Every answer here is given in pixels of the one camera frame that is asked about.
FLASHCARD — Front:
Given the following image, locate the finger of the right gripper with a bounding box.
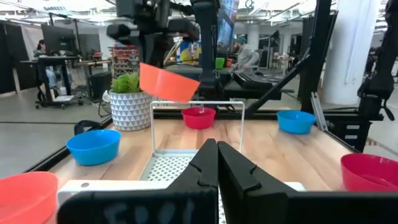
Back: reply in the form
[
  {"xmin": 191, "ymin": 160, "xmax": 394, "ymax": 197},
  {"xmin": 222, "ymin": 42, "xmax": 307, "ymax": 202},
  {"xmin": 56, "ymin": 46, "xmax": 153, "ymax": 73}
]
[
  {"xmin": 107, "ymin": 24, "xmax": 153, "ymax": 65},
  {"xmin": 154, "ymin": 19, "xmax": 200, "ymax": 68}
]

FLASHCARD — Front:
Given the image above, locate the black control box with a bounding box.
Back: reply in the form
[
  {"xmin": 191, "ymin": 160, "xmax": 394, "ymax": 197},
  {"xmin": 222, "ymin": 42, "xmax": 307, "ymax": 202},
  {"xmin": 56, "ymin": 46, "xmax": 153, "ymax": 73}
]
[{"xmin": 323, "ymin": 111, "xmax": 385, "ymax": 153}]

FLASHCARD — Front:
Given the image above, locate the white perforated metal tray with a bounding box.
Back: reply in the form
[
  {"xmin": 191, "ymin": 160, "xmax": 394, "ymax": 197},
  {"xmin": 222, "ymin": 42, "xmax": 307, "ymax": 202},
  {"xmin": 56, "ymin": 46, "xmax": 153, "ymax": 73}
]
[{"xmin": 57, "ymin": 100, "xmax": 307, "ymax": 224}]

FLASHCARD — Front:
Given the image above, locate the black aluminium rig frame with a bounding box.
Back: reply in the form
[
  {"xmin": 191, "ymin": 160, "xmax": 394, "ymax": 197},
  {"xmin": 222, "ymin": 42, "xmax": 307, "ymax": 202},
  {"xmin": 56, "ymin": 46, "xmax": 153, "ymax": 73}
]
[{"xmin": 24, "ymin": 0, "xmax": 386, "ymax": 174}]

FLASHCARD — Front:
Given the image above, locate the orange plastic mini bowl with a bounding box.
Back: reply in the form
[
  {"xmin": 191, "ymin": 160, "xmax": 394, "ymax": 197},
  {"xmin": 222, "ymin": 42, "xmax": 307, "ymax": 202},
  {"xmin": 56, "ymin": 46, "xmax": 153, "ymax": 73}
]
[
  {"xmin": 0, "ymin": 171, "xmax": 59, "ymax": 224},
  {"xmin": 139, "ymin": 62, "xmax": 201, "ymax": 103}
]

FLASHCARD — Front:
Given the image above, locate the black computer monitor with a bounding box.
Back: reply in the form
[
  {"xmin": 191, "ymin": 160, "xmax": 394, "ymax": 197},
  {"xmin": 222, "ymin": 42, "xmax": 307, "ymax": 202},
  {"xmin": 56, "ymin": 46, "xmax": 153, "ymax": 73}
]
[{"xmin": 41, "ymin": 24, "xmax": 77, "ymax": 53}]

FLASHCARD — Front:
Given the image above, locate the black keyboard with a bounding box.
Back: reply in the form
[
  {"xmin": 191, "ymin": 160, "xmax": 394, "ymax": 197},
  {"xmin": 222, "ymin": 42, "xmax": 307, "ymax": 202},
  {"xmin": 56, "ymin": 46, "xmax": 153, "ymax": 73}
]
[{"xmin": 233, "ymin": 72, "xmax": 275, "ymax": 91}]

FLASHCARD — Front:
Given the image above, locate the black standing desk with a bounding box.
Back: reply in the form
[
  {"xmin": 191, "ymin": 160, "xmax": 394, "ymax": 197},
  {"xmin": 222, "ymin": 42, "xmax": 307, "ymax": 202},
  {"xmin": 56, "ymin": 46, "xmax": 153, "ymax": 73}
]
[{"xmin": 20, "ymin": 55, "xmax": 85, "ymax": 110}]

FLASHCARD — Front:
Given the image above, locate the dark work table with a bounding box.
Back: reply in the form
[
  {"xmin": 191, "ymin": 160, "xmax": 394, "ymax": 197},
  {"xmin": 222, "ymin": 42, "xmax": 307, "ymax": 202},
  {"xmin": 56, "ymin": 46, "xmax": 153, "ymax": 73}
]
[{"xmin": 164, "ymin": 63, "xmax": 296, "ymax": 101}]

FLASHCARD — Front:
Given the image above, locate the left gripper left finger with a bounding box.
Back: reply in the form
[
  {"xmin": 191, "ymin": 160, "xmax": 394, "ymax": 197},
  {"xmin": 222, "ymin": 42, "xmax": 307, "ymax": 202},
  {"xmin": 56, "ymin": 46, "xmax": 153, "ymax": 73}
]
[{"xmin": 57, "ymin": 138, "xmax": 219, "ymax": 224}]

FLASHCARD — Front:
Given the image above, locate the person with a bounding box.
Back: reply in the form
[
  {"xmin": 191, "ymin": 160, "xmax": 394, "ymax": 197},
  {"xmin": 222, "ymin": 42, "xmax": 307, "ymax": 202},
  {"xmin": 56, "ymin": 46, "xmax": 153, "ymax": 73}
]
[
  {"xmin": 33, "ymin": 39, "xmax": 47, "ymax": 58},
  {"xmin": 231, "ymin": 35, "xmax": 261, "ymax": 74}
]

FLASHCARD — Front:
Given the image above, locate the large colourful display screen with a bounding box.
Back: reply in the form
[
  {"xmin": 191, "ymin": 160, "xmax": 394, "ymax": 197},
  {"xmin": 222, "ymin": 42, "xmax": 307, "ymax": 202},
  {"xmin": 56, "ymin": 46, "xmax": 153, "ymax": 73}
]
[{"xmin": 216, "ymin": 0, "xmax": 240, "ymax": 54}]

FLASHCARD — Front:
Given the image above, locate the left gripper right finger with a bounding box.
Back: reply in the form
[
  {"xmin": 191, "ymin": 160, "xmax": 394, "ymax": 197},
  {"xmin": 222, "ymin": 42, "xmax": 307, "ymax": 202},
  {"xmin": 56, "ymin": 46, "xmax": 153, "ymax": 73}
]
[{"xmin": 218, "ymin": 141, "xmax": 398, "ymax": 224}]

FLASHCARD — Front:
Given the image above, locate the white building column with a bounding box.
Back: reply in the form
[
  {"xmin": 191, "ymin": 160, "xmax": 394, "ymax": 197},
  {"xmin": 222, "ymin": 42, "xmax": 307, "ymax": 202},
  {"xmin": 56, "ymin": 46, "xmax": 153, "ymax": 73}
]
[{"xmin": 322, "ymin": 0, "xmax": 379, "ymax": 106}]

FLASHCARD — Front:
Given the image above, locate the red plastic mini bowl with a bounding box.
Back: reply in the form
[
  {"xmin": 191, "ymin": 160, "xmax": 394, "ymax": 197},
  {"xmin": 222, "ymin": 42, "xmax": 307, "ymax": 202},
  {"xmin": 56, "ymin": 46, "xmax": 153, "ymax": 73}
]
[
  {"xmin": 340, "ymin": 152, "xmax": 398, "ymax": 193},
  {"xmin": 181, "ymin": 106, "xmax": 217, "ymax": 130}
]

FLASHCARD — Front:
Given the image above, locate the blue plastic mini bowl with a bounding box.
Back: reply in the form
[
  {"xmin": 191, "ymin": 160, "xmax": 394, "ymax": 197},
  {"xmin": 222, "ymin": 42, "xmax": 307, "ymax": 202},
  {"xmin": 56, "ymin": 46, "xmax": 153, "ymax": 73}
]
[
  {"xmin": 66, "ymin": 129, "xmax": 122, "ymax": 166},
  {"xmin": 276, "ymin": 110, "xmax": 317, "ymax": 135}
]

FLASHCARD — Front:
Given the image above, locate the shelf with red bins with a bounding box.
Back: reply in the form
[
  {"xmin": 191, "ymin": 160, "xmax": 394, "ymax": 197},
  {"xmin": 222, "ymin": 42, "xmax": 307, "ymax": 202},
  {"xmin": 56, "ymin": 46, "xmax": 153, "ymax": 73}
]
[{"xmin": 108, "ymin": 45, "xmax": 141, "ymax": 78}]

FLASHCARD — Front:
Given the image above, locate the black cabinet box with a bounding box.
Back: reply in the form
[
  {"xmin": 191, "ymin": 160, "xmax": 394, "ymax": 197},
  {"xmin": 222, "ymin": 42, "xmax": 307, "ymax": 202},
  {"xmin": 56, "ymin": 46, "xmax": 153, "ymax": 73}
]
[{"xmin": 88, "ymin": 71, "xmax": 113, "ymax": 101}]

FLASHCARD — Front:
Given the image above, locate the succulent in triangle-patterned pot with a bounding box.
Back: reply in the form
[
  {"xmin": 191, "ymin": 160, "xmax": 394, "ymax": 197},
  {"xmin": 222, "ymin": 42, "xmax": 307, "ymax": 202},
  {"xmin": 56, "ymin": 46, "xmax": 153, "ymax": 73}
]
[{"xmin": 108, "ymin": 72, "xmax": 154, "ymax": 132}]

